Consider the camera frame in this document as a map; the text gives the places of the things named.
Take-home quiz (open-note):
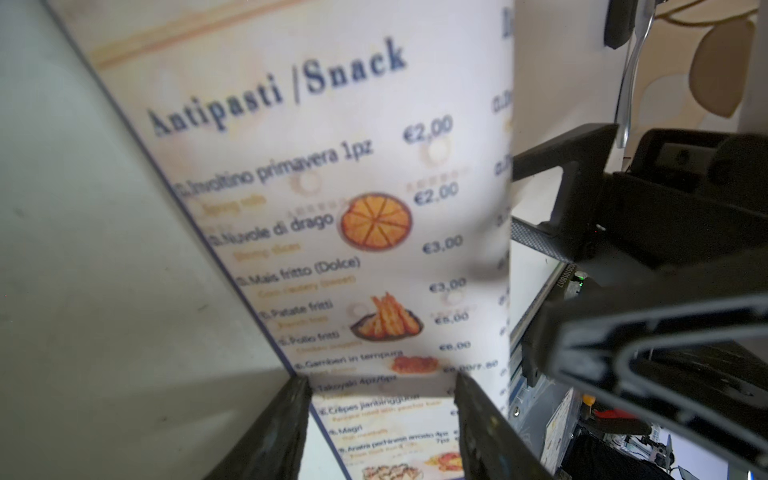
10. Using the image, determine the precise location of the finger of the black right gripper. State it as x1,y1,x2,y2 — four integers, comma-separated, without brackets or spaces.
511,123,618,263
528,251,767,474

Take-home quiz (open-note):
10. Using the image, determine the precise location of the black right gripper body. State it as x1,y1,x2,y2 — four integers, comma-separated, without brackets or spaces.
590,129,767,286

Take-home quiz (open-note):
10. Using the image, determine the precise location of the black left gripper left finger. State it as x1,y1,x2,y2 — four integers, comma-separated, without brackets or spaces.
205,376,312,480

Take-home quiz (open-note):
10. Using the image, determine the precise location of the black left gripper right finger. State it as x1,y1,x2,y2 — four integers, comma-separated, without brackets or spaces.
454,373,553,480

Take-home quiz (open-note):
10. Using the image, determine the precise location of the white Dim Sum Inn menu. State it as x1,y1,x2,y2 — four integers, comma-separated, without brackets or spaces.
50,1,515,479

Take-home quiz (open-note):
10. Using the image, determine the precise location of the white narrow rack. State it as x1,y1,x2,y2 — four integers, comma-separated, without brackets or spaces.
508,217,568,347

